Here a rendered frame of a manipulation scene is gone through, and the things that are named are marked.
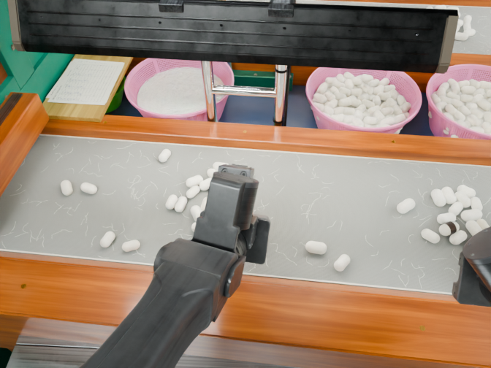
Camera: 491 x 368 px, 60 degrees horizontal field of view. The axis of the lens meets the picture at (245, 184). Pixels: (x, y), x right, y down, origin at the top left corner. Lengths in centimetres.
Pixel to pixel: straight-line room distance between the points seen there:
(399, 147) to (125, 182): 57
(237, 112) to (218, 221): 66
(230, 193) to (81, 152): 57
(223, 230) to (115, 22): 34
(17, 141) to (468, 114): 97
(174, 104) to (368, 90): 47
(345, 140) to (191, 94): 40
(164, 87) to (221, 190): 67
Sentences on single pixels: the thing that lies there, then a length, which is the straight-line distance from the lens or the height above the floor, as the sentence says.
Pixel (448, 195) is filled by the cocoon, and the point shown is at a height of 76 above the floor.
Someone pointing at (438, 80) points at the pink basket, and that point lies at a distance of 117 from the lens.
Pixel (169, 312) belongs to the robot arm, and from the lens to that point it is 37.
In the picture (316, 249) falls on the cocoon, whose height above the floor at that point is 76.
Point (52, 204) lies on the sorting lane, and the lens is 91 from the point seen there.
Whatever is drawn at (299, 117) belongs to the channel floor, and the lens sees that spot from 110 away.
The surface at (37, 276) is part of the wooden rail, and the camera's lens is 79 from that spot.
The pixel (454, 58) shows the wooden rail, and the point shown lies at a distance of 124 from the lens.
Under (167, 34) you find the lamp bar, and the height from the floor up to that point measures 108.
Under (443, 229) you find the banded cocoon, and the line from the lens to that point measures 83.
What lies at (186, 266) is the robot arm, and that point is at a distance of 42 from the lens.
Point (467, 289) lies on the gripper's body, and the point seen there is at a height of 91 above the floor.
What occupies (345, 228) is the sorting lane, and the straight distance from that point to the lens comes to 80.
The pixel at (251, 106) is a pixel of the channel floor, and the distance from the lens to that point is 112.
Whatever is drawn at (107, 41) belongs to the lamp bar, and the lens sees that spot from 66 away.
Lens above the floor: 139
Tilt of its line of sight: 50 degrees down
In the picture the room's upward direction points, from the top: 2 degrees counter-clockwise
